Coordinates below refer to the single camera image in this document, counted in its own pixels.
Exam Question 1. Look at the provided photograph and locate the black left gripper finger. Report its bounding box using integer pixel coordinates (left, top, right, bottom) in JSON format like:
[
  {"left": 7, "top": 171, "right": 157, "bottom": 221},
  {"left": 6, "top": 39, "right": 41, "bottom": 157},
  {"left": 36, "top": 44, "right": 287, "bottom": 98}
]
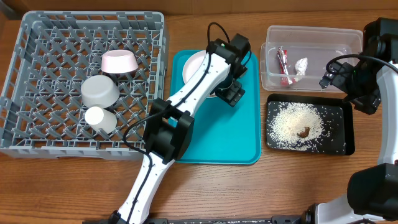
[
  {"left": 216, "top": 90, "right": 233, "bottom": 105},
  {"left": 228, "top": 85, "right": 245, "bottom": 107}
]

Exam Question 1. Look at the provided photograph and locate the large white round plate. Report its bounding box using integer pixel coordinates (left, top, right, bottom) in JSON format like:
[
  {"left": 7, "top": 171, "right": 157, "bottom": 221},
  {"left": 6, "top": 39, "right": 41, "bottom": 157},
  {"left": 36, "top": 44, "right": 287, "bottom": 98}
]
[{"left": 182, "top": 50, "right": 206, "bottom": 84}]

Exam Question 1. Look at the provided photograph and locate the pile of rice grains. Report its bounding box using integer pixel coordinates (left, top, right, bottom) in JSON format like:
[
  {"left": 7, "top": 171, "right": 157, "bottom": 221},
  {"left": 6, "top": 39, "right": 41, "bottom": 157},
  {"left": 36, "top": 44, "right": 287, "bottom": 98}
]
[{"left": 267, "top": 102, "right": 331, "bottom": 152}]

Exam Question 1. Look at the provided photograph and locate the white napkin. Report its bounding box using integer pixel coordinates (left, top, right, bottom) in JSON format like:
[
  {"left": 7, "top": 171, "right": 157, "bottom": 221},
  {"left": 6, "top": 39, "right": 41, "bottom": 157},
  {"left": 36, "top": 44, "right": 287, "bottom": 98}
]
[{"left": 295, "top": 57, "right": 308, "bottom": 76}]

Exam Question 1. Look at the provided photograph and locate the red foil snack wrapper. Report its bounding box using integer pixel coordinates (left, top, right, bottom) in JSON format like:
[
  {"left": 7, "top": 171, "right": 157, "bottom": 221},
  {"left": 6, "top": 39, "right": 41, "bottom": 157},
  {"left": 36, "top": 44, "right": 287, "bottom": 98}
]
[{"left": 277, "top": 47, "right": 293, "bottom": 86}]

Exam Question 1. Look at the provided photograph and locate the brown food scrap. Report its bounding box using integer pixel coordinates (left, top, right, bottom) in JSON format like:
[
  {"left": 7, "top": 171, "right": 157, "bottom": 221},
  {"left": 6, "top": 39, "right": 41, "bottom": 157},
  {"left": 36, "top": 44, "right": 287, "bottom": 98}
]
[{"left": 297, "top": 127, "right": 310, "bottom": 138}]

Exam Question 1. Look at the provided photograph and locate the pink bowl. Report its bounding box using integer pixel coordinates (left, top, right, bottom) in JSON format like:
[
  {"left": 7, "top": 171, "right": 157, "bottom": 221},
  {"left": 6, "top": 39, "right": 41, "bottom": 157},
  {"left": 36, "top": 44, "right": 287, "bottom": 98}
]
[{"left": 101, "top": 49, "right": 139, "bottom": 74}]

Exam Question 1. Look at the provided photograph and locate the white cup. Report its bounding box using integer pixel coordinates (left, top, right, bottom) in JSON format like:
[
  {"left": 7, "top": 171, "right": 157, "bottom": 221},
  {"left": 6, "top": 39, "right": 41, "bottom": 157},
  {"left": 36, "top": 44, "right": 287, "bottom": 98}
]
[{"left": 84, "top": 106, "right": 117, "bottom": 133}]

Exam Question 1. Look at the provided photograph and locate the grey bowl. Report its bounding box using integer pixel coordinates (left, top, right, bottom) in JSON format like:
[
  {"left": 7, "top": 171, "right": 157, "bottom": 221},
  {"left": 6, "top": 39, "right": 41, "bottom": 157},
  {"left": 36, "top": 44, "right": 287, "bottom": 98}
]
[{"left": 81, "top": 75, "right": 120, "bottom": 108}]

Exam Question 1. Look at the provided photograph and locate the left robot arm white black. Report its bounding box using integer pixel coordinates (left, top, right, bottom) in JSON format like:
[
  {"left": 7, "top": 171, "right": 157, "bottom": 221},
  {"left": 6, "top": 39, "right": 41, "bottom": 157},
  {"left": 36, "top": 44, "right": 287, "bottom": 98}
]
[{"left": 108, "top": 34, "right": 251, "bottom": 224}]

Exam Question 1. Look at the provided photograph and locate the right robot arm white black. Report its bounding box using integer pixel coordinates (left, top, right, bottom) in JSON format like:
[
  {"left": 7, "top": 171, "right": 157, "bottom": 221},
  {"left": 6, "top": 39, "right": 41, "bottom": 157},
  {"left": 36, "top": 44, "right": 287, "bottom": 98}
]
[{"left": 302, "top": 17, "right": 397, "bottom": 224}]

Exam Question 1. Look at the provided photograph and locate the black waste tray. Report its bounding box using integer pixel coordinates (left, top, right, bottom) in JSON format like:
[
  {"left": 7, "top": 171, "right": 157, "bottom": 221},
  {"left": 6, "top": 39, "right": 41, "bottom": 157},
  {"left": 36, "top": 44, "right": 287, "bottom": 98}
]
[{"left": 266, "top": 93, "right": 355, "bottom": 156}]

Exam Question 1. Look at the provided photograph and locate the teal plastic tray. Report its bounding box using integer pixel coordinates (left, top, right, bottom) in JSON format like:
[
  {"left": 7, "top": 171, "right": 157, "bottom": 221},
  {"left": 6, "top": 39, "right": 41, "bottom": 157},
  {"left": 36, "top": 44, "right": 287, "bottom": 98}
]
[{"left": 178, "top": 54, "right": 262, "bottom": 165}]

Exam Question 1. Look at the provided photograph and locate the clear plastic storage bin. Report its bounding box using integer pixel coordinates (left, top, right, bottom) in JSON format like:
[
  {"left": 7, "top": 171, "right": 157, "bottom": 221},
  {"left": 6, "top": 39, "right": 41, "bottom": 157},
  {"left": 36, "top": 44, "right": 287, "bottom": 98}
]
[{"left": 260, "top": 26, "right": 363, "bottom": 93}]

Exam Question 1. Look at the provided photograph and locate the grey plastic dish rack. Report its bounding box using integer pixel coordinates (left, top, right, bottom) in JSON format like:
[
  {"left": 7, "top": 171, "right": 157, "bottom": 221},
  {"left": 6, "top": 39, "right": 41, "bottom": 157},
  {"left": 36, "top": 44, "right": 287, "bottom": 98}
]
[{"left": 1, "top": 11, "right": 169, "bottom": 160}]

